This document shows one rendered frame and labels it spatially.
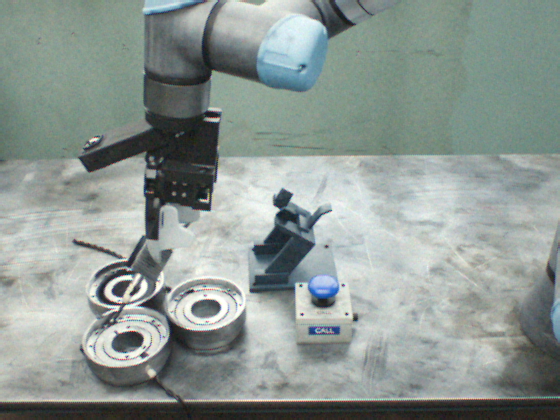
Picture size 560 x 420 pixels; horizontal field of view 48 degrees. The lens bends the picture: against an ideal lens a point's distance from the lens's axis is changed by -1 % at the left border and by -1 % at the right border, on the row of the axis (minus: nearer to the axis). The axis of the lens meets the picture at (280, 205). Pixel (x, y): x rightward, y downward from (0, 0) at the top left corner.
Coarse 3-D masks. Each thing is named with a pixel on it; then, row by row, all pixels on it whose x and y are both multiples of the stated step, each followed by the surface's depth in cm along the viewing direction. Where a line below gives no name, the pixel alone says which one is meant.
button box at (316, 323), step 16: (304, 288) 84; (304, 304) 82; (320, 304) 81; (336, 304) 82; (304, 320) 80; (320, 320) 80; (336, 320) 80; (352, 320) 80; (304, 336) 81; (320, 336) 81; (336, 336) 81
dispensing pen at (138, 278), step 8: (144, 240) 83; (136, 248) 83; (136, 256) 82; (128, 264) 82; (136, 272) 83; (136, 280) 82; (128, 288) 82; (136, 288) 82; (128, 296) 82; (120, 312) 82
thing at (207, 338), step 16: (176, 288) 85; (192, 288) 87; (208, 288) 87; (224, 288) 87; (240, 288) 85; (176, 304) 85; (192, 304) 84; (208, 304) 86; (224, 304) 84; (240, 304) 84; (176, 320) 82; (192, 320) 82; (208, 320) 82; (240, 320) 82; (176, 336) 81; (192, 336) 79; (208, 336) 79; (224, 336) 80
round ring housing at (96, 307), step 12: (108, 264) 90; (120, 264) 91; (96, 276) 89; (132, 276) 90; (108, 288) 87; (120, 288) 89; (144, 288) 87; (156, 288) 87; (120, 300) 85; (144, 300) 83; (156, 300) 85; (96, 312) 84
